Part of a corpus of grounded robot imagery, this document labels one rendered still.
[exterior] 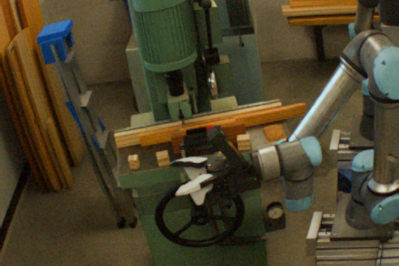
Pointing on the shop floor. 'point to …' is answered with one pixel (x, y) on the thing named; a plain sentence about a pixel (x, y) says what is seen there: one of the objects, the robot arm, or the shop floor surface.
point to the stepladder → (75, 98)
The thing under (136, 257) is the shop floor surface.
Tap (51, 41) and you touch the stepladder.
